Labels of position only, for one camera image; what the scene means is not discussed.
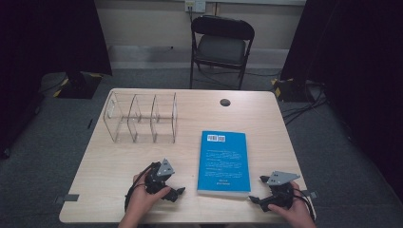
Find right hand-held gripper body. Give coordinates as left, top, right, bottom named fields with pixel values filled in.
left=259, top=170, right=301, bottom=212

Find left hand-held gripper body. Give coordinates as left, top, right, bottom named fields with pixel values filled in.
left=144, top=158, right=179, bottom=203

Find blue book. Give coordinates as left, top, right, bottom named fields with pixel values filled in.
left=196, top=130, right=252, bottom=200

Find person's right hand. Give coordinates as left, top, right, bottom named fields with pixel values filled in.
left=267, top=181, right=317, bottom=228

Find person's left hand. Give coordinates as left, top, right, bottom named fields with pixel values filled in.
left=125, top=172, right=172, bottom=220

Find grey tape strip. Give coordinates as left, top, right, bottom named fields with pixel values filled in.
left=300, top=189, right=318, bottom=200
left=53, top=193, right=81, bottom=205

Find clear acrylic file rack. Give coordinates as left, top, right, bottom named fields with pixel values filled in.
left=103, top=90, right=179, bottom=144

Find black stand base yellow tape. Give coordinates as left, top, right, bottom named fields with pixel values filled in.
left=52, top=71, right=105, bottom=100
left=271, top=77, right=316, bottom=104

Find black folding chair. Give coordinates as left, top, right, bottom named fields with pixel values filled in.
left=189, top=14, right=257, bottom=91

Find black curtain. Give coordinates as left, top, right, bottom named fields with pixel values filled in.
left=279, top=0, right=403, bottom=194
left=0, top=0, right=114, bottom=160

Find left hand-held gripper black cable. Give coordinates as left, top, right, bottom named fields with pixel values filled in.
left=124, top=161, right=160, bottom=213

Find hand-held gripper black cable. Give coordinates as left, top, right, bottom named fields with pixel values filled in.
left=124, top=161, right=160, bottom=213
left=293, top=187, right=317, bottom=222

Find right hand-held gripper black cable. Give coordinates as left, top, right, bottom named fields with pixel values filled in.
left=293, top=187, right=317, bottom=222

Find black floor cables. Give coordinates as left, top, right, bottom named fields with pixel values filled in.
left=280, top=81, right=329, bottom=126

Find white wall outlet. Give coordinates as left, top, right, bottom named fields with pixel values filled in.
left=184, top=0, right=207, bottom=14

